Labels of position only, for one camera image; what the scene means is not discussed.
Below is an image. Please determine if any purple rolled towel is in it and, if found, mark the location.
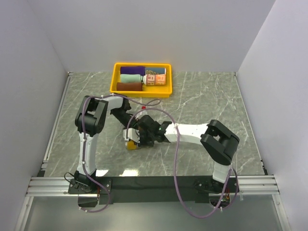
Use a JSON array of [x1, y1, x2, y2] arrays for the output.
[[120, 66, 145, 76]]

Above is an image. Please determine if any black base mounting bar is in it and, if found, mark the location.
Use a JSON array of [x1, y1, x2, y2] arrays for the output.
[[68, 176, 238, 207]]

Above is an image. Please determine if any aluminium frame rail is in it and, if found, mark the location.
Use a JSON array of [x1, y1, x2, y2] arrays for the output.
[[26, 175, 280, 197]]

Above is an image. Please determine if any mint green rolled towel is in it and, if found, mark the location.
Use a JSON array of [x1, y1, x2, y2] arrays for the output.
[[120, 74, 144, 83]]

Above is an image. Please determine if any yellow plastic tray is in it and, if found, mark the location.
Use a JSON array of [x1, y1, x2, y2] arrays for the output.
[[110, 63, 173, 98]]

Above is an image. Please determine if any yellow brown towel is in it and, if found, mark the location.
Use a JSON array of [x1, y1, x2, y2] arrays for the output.
[[125, 140, 140, 151]]

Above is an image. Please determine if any blue lettered rolled towel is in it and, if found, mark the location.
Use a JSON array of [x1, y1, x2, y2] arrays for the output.
[[145, 67, 167, 75]]

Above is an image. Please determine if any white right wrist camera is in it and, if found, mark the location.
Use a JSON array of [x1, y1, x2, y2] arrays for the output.
[[123, 128, 140, 143]]

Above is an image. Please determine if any striped rabbit print towel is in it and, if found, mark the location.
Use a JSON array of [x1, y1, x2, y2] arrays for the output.
[[142, 74, 166, 86]]

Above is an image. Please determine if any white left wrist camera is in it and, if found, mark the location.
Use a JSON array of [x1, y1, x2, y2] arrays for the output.
[[135, 106, 148, 119]]

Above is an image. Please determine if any brown rolled towel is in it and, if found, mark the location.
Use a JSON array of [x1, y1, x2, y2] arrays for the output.
[[116, 82, 142, 91]]

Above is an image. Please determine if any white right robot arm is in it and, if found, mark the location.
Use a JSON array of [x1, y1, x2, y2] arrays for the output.
[[137, 115, 240, 192]]

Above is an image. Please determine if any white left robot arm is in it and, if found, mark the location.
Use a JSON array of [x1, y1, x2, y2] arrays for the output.
[[74, 94, 131, 193]]

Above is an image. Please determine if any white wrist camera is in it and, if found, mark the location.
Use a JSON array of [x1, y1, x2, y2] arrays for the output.
[[135, 106, 148, 119], [123, 128, 140, 143]]

